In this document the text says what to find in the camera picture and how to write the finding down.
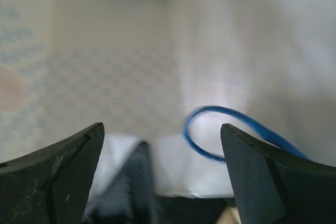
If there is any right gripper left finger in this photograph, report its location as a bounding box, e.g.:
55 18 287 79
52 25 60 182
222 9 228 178
1 123 104 223

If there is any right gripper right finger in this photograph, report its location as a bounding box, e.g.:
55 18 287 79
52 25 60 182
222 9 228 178
220 124 335 223

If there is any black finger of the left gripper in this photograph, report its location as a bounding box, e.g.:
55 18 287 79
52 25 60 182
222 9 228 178
83 142 158 223

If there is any blue checkered paper bag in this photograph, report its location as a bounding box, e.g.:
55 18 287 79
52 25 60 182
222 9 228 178
0 0 336 198

